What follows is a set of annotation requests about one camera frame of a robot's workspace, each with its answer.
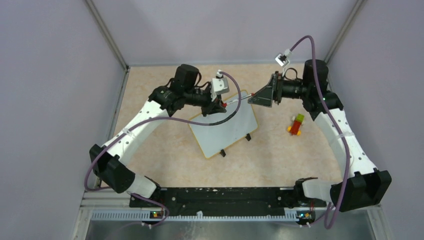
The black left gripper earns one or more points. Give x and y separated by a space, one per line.
212 106

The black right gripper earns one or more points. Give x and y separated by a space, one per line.
273 89

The white whiteboard marker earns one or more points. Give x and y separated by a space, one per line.
239 99

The yellow framed whiteboard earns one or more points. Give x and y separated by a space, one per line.
211 139

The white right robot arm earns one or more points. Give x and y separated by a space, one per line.
363 184

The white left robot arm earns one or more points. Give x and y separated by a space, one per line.
110 160

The red green toy brick car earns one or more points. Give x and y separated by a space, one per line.
295 128

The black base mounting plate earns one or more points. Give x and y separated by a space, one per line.
236 209

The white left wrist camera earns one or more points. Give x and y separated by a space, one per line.
219 85

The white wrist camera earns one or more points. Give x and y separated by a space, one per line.
219 85
283 59

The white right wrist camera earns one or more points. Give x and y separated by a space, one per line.
283 59

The white toothed cable duct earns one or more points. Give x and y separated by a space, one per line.
146 216

